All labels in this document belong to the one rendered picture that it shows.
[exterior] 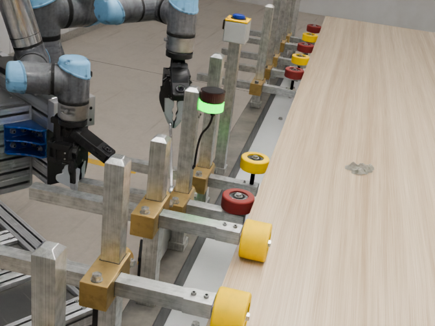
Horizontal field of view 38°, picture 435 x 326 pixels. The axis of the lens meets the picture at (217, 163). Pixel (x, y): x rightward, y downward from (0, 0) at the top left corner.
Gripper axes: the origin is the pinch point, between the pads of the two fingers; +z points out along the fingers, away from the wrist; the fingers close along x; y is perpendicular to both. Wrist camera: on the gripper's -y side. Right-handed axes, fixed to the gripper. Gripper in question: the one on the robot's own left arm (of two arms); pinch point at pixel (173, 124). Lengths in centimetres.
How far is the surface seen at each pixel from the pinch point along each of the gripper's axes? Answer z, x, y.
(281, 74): 18, -59, 116
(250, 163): 7.8, -21.3, -6.3
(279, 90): 18, -53, 91
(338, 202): 7.6, -40.2, -26.9
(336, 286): 7, -29, -62
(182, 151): -0.6, -1.0, -18.8
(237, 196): 7.0, -14.4, -27.1
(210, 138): 5.3, -11.3, 4.0
